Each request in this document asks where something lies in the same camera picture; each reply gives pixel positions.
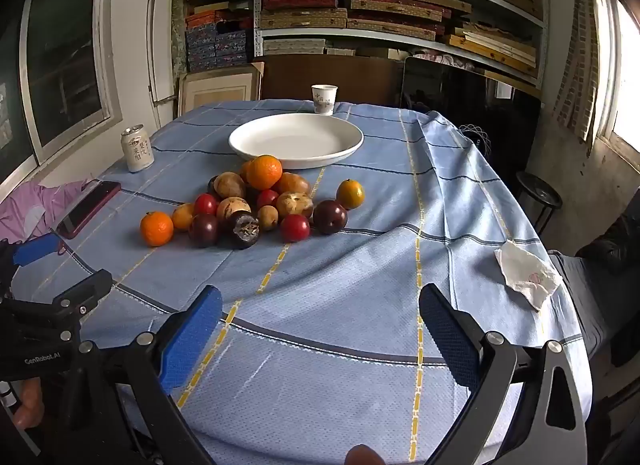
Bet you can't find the greenish orange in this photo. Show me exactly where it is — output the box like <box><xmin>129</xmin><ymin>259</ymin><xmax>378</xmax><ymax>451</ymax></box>
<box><xmin>336</xmin><ymin>179</ymin><xmax>365</xmax><ymax>210</ymax></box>

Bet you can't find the small dark purple plum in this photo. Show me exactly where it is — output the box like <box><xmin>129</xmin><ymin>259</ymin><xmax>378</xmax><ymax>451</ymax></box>
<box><xmin>188</xmin><ymin>213</ymin><xmax>221</xmax><ymax>248</ymax></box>

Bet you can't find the blue checked tablecloth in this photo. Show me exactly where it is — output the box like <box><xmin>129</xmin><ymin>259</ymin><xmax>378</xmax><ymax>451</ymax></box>
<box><xmin>10</xmin><ymin>99</ymin><xmax>593</xmax><ymax>465</ymax></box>

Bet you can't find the white drink can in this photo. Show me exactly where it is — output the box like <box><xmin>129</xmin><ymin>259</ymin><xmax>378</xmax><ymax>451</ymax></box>
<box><xmin>120</xmin><ymin>124</ymin><xmax>155</xmax><ymax>174</ymax></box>

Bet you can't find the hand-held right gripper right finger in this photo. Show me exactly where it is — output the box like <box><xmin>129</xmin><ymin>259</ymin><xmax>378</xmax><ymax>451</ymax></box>
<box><xmin>419</xmin><ymin>284</ymin><xmax>588</xmax><ymax>465</ymax></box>

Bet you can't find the bamboo blind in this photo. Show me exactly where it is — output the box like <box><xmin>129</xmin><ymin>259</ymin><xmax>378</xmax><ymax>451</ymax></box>
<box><xmin>552</xmin><ymin>0</ymin><xmax>601</xmax><ymax>143</ymax></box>

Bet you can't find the orange brown ribbed fruit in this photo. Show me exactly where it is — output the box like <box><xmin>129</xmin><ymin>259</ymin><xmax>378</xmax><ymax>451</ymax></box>
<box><xmin>277</xmin><ymin>172</ymin><xmax>312</xmax><ymax>196</ymax></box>

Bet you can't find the green marbled board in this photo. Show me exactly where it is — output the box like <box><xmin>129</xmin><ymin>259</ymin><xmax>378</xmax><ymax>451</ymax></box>
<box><xmin>170</xmin><ymin>0</ymin><xmax>188</xmax><ymax>80</ymax></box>

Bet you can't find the black glossy panel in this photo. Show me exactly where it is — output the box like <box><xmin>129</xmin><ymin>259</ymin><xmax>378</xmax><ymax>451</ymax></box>
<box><xmin>402</xmin><ymin>57</ymin><xmax>543</xmax><ymax>186</ymax></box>

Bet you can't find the pile of blue patterned boxes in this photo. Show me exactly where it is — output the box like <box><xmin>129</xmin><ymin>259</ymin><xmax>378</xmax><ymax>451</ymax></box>
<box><xmin>182</xmin><ymin>0</ymin><xmax>253</xmax><ymax>73</ymax></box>

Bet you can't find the white leaning strip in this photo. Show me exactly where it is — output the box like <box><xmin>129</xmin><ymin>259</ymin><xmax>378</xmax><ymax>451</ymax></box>
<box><xmin>146</xmin><ymin>0</ymin><xmax>163</xmax><ymax>130</ymax></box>

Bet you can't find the person's left hand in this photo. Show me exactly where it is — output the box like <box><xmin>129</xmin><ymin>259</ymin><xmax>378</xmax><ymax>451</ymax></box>
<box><xmin>13</xmin><ymin>377</ymin><xmax>44</xmax><ymax>429</ymax></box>

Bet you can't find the large dark purple plum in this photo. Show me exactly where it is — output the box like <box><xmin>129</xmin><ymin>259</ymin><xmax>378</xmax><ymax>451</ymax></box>
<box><xmin>313</xmin><ymin>199</ymin><xmax>348</xmax><ymax>235</ymax></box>

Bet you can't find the white paper cup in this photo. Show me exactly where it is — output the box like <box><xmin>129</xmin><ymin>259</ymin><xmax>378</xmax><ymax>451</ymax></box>
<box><xmin>311</xmin><ymin>84</ymin><xmax>339</xmax><ymax>116</ymax></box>

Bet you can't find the brown wooden board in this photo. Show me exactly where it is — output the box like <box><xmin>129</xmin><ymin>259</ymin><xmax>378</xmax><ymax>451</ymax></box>
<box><xmin>260</xmin><ymin>55</ymin><xmax>403</xmax><ymax>108</ymax></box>

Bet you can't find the white oval plate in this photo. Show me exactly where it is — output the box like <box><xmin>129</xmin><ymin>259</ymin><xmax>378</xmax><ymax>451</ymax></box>
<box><xmin>228</xmin><ymin>113</ymin><xmax>365</xmax><ymax>170</ymax></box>

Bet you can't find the crumpled white tissue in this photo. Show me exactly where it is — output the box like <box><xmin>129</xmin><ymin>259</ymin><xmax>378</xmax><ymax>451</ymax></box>
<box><xmin>494</xmin><ymin>239</ymin><xmax>563</xmax><ymax>311</ymax></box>

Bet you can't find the bright window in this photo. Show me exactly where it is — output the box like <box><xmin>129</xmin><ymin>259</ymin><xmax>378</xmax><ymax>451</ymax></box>
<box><xmin>587</xmin><ymin>0</ymin><xmax>640</xmax><ymax>156</ymax></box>

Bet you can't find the beige picture frame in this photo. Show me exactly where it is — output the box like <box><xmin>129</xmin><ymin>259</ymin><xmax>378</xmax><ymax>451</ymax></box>
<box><xmin>178</xmin><ymin>62</ymin><xmax>265</xmax><ymax>118</ymax></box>

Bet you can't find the large bright tangerine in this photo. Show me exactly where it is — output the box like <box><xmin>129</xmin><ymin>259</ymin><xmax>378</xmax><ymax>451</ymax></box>
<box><xmin>246</xmin><ymin>155</ymin><xmax>284</xmax><ymax>192</ymax></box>

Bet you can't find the black cloth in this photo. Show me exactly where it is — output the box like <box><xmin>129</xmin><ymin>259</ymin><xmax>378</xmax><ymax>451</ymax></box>
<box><xmin>575</xmin><ymin>212</ymin><xmax>640</xmax><ymax>276</ymax></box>

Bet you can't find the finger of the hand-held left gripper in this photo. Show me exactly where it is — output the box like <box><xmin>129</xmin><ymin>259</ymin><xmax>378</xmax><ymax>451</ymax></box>
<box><xmin>0</xmin><ymin>234</ymin><xmax>61</xmax><ymax>291</ymax></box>
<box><xmin>52</xmin><ymin>269</ymin><xmax>113</xmax><ymax>318</ymax></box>

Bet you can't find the white metal shelf rack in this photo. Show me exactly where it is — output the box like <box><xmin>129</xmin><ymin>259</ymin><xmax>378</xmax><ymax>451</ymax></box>
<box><xmin>252</xmin><ymin>0</ymin><xmax>551</xmax><ymax>90</ymax></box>

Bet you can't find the bright tangerine with stem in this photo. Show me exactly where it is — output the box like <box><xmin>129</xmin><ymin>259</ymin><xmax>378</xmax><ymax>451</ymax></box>
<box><xmin>140</xmin><ymin>211</ymin><xmax>175</xmax><ymax>247</ymax></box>

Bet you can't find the yellow orange spotted fruit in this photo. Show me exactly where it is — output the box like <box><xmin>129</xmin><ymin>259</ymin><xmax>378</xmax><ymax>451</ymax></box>
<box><xmin>172</xmin><ymin>203</ymin><xmax>196</xmax><ymax>230</ymax></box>

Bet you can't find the tan orange round fruit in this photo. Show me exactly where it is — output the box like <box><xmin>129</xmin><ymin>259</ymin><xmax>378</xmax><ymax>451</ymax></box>
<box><xmin>216</xmin><ymin>197</ymin><xmax>252</xmax><ymax>222</ymax></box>

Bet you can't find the grey framed window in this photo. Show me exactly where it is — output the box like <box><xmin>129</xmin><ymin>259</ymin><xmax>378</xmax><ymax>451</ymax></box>
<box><xmin>17</xmin><ymin>0</ymin><xmax>123</xmax><ymax>166</ymax></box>

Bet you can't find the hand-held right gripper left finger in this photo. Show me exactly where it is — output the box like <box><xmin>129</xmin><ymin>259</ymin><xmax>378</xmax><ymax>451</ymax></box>
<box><xmin>60</xmin><ymin>285</ymin><xmax>224</xmax><ymax>465</ymax></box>

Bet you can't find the smartphone in red case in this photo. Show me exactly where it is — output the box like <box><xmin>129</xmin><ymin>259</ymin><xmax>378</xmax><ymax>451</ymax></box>
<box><xmin>56</xmin><ymin>180</ymin><xmax>122</xmax><ymax>240</ymax></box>

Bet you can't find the white wire mesh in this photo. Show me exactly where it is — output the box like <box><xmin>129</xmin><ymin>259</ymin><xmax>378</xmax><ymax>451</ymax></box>
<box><xmin>457</xmin><ymin>122</ymin><xmax>493</xmax><ymax>156</ymax></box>

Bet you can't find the brown round fruit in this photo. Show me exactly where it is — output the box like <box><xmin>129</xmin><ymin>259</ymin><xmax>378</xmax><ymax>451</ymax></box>
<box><xmin>276</xmin><ymin>191</ymin><xmax>315</xmax><ymax>219</ymax></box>
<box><xmin>213</xmin><ymin>172</ymin><xmax>247</xmax><ymax>200</ymax></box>

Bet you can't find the black round stool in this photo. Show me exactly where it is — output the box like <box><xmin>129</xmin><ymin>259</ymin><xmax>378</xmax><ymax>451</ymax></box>
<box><xmin>516</xmin><ymin>171</ymin><xmax>563</xmax><ymax>236</ymax></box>

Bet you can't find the purple cloth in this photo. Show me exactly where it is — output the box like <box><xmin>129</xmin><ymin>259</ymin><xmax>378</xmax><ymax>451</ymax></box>
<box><xmin>0</xmin><ymin>179</ymin><xmax>101</xmax><ymax>246</ymax></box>

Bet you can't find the person's right hand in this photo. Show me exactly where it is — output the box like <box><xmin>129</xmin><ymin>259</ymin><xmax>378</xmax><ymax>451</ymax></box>
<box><xmin>346</xmin><ymin>445</ymin><xmax>385</xmax><ymax>465</ymax></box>

